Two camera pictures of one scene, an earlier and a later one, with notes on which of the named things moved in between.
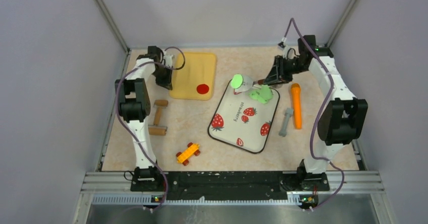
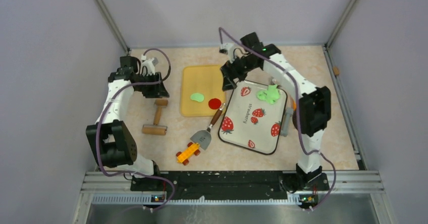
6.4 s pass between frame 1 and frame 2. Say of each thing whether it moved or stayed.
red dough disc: moved
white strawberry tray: moved
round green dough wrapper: moved
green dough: moved
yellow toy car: stayed
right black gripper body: moved
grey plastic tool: stayed
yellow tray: moved
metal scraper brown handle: moved
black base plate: stayed
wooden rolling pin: stayed
